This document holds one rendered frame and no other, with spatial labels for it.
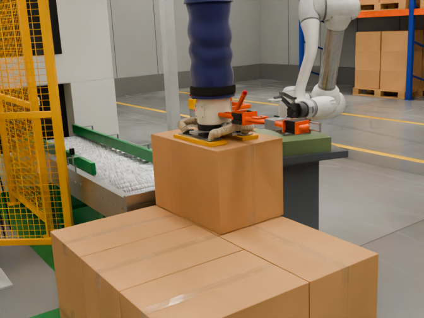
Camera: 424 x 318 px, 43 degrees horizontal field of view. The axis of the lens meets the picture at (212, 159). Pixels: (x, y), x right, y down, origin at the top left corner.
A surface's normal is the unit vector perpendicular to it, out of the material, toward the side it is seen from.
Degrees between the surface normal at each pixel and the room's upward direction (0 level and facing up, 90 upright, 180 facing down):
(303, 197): 90
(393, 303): 0
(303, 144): 90
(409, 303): 0
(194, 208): 90
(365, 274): 90
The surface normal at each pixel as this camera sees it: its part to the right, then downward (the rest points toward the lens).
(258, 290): -0.04, -0.97
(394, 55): -0.82, 0.18
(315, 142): 0.28, 0.22
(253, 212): 0.58, 0.17
